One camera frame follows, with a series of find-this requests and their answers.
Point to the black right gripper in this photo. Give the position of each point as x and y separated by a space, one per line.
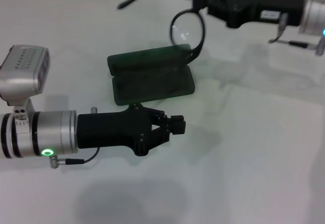
254 5

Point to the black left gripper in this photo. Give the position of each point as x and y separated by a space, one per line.
111 130

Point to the green glasses case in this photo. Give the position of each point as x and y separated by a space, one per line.
142 87

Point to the black round glasses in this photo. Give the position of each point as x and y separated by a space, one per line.
197 51

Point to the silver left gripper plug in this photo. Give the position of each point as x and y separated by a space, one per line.
94 109

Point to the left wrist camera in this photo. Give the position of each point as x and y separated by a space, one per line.
20 76

